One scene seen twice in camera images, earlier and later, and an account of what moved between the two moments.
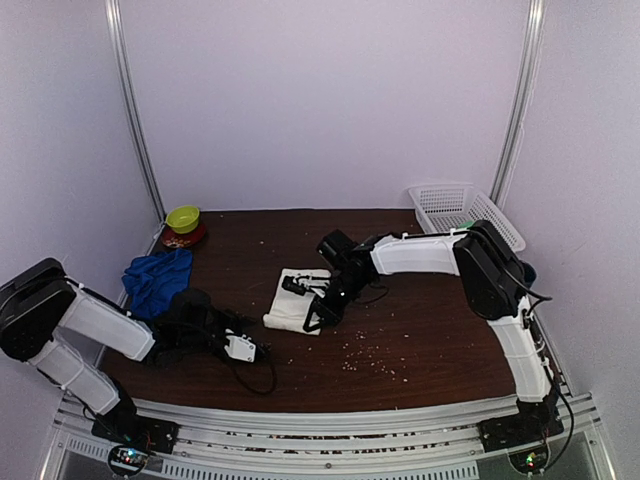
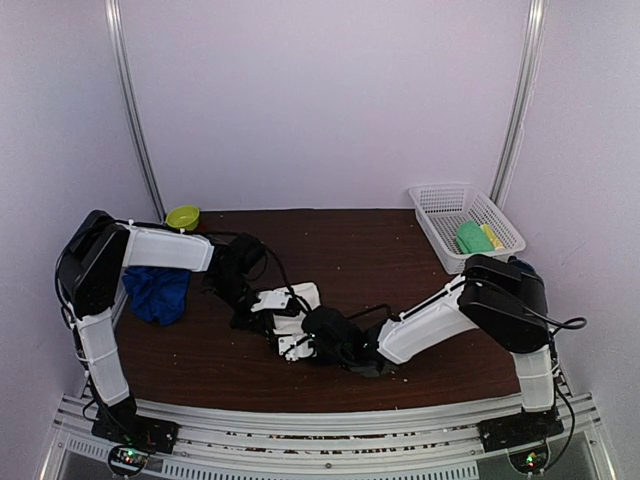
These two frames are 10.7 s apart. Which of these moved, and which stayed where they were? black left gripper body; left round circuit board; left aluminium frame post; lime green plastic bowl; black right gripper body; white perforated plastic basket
Moved: black left gripper body; black right gripper body
Stayed: left aluminium frame post; left round circuit board; lime green plastic bowl; white perforated plastic basket
